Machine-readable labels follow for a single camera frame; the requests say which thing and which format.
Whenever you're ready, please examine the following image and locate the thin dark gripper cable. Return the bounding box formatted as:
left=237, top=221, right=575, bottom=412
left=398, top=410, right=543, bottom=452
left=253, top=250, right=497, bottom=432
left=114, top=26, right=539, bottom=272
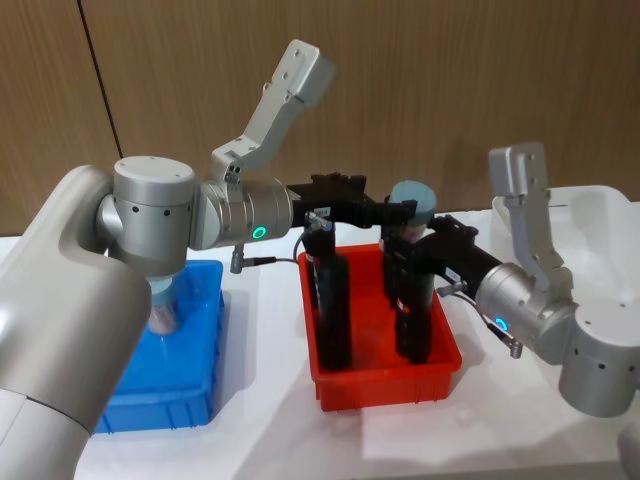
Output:
left=437, top=281, right=524, bottom=359
left=229, top=209, right=334, bottom=275

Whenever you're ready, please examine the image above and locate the white plastic bin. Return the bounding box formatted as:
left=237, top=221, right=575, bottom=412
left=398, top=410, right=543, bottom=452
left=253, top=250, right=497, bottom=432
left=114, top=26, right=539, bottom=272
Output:
left=491, top=184, right=640, bottom=307

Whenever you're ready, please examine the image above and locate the red plastic bin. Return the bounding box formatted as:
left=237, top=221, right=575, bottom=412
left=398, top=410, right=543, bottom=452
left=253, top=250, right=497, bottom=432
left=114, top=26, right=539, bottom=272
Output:
left=296, top=243, right=464, bottom=413

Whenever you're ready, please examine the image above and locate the thin dark left gripper cable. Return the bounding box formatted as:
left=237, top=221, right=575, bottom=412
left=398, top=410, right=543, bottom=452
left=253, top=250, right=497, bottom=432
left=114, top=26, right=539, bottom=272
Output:
left=229, top=209, right=334, bottom=275

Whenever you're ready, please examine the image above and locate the blue plastic bin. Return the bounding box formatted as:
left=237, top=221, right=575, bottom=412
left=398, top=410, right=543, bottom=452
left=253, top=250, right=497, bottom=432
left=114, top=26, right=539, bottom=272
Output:
left=93, top=258, right=227, bottom=434

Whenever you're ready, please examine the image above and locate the white table cloth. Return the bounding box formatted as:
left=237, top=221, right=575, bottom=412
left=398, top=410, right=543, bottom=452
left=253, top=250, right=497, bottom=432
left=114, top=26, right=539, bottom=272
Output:
left=0, top=199, right=640, bottom=480

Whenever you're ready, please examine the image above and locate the clear bottle with teal cap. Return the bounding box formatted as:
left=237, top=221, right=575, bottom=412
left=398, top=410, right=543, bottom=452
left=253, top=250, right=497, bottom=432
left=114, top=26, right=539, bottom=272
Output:
left=391, top=180, right=437, bottom=245
left=148, top=276, right=190, bottom=337

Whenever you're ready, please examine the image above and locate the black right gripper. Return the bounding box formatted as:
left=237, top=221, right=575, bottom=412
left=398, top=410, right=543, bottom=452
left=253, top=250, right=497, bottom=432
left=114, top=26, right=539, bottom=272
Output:
left=413, top=213, right=503, bottom=297

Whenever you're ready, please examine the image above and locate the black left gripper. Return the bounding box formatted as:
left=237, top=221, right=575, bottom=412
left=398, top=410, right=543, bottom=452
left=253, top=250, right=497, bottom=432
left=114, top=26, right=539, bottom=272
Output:
left=287, top=171, right=420, bottom=231

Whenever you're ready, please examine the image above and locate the thin dark right gripper cable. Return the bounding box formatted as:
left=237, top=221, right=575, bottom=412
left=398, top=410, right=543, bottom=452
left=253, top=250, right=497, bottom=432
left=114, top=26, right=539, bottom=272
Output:
left=437, top=281, right=524, bottom=359

